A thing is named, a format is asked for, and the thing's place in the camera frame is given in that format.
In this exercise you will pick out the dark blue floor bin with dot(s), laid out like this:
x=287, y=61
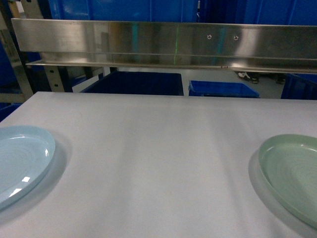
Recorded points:
x=140, y=83

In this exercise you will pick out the stainless steel shelf rail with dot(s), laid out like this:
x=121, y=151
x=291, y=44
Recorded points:
x=235, y=47

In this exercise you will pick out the light blue plate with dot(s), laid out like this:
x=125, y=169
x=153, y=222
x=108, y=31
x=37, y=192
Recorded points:
x=26, y=155

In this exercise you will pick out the light green plate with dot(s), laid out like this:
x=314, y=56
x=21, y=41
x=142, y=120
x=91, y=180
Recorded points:
x=288, y=164

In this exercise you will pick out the small blue floor bin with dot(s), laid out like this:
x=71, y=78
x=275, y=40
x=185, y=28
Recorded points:
x=221, y=89

